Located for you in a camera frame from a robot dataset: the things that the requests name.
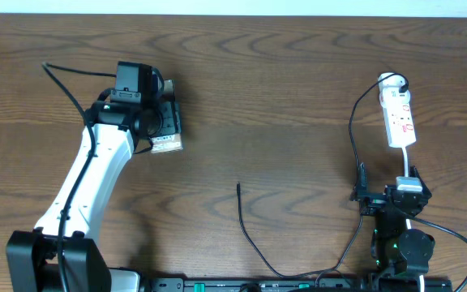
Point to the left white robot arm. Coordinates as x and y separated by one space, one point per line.
61 252

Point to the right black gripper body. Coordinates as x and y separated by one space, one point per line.
373 203

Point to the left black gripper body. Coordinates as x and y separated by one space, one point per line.
167 120

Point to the white power strip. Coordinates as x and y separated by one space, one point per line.
394 97

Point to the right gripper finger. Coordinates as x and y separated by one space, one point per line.
360 191
413 173

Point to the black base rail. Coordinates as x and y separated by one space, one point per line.
325 284

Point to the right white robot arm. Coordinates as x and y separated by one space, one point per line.
402 253

